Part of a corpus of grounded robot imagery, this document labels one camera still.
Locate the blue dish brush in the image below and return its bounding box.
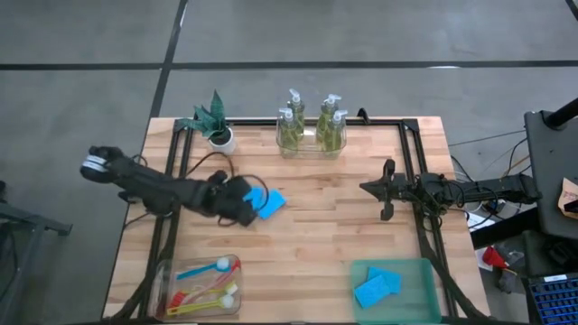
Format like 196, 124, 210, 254
174, 256, 232, 282

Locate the red funnel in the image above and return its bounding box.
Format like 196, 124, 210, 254
481, 246, 510, 272

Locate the lime green dish brush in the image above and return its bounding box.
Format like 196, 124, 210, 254
165, 292, 237, 317

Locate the blue parts organizer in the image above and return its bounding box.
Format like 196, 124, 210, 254
527, 273, 578, 325

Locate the white power strip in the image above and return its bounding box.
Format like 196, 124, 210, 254
464, 200, 500, 229

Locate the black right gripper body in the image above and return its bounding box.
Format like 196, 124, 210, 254
393, 173, 425, 205

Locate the clear plastic bin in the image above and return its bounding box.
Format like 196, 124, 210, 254
152, 254, 244, 322
275, 117, 348, 160

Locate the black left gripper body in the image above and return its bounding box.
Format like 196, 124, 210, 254
207, 171, 243, 225

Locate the black metal stand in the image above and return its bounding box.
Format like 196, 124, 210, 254
0, 180, 73, 325

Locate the black side table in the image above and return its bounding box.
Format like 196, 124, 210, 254
523, 97, 578, 240

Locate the teal plastic bin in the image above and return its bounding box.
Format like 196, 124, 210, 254
350, 257, 443, 325

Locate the yellow soap pump bottle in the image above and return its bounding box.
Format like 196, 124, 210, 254
287, 88, 307, 136
277, 107, 300, 153
323, 109, 350, 153
314, 93, 343, 145

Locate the blue sponge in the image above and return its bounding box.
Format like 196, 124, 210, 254
366, 265, 403, 294
256, 189, 288, 221
353, 274, 392, 311
242, 186, 267, 213

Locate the yellow dish brush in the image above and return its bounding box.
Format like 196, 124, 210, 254
187, 280, 239, 302

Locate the brown paper bag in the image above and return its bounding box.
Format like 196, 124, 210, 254
557, 177, 578, 221

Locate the potted snake plant white pot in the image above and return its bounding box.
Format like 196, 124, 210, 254
174, 88, 238, 156

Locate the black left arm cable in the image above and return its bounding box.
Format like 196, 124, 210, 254
183, 151, 271, 227

